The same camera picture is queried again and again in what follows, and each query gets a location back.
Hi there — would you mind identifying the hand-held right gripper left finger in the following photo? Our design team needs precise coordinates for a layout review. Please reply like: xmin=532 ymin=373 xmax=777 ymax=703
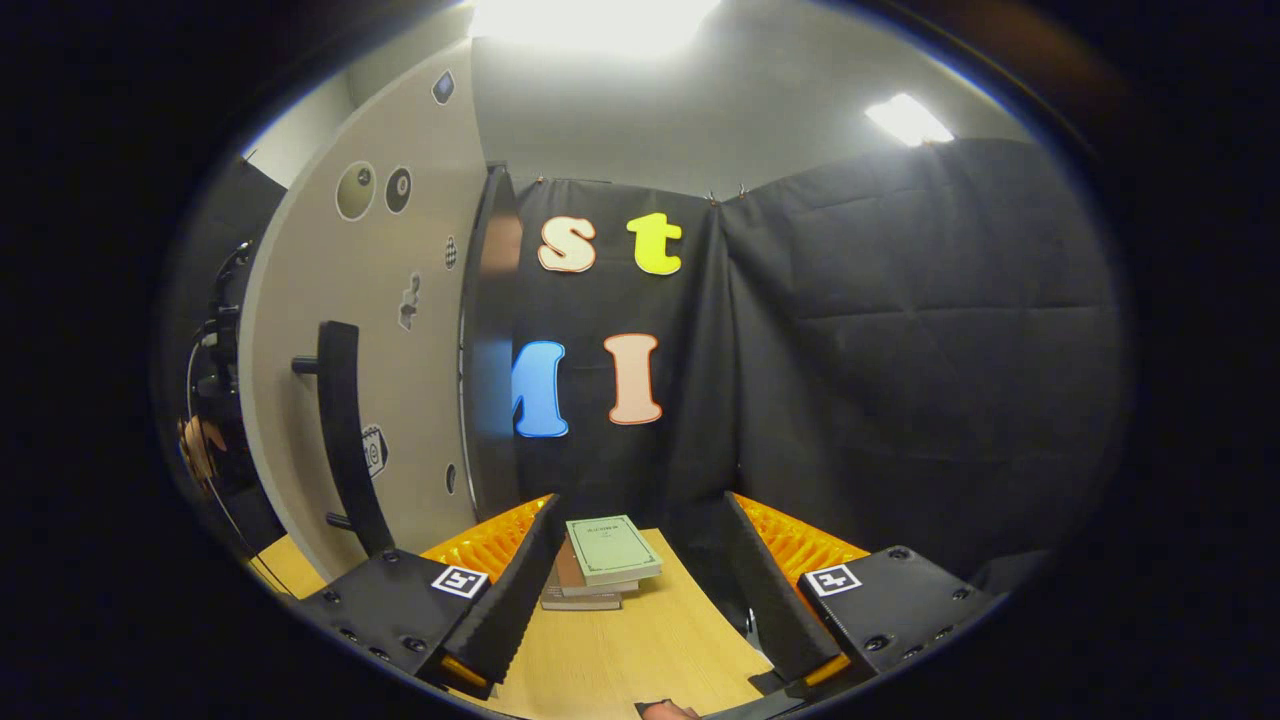
xmin=290 ymin=493 xmax=563 ymax=701

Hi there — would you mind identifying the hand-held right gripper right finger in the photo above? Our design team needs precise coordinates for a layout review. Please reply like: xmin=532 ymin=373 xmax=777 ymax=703
xmin=723 ymin=490 xmax=1006 ymax=701

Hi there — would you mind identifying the black cabinet door handle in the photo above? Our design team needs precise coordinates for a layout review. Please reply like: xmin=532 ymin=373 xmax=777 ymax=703
xmin=292 ymin=320 xmax=396 ymax=559

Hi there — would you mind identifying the white cabinet door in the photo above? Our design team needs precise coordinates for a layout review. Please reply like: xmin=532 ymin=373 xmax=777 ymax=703
xmin=238 ymin=40 xmax=491 ymax=581

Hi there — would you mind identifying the brown book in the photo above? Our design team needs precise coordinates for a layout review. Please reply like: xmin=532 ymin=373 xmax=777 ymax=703
xmin=555 ymin=535 xmax=641 ymax=598

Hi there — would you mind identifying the grey book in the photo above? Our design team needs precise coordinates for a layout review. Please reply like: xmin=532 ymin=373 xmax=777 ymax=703
xmin=540 ymin=575 xmax=623 ymax=612

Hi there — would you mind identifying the green book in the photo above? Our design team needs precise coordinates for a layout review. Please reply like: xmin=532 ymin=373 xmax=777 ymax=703
xmin=565 ymin=514 xmax=664 ymax=588

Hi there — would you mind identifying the black backdrop cloth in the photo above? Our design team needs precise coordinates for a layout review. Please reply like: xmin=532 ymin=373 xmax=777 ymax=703
xmin=160 ymin=135 xmax=1131 ymax=581

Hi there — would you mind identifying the long ceiling light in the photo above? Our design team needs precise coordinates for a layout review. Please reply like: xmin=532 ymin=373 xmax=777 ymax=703
xmin=470 ymin=0 xmax=721 ymax=59

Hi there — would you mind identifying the small ceiling light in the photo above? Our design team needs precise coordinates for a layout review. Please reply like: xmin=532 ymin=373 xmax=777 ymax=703
xmin=865 ymin=93 xmax=956 ymax=148

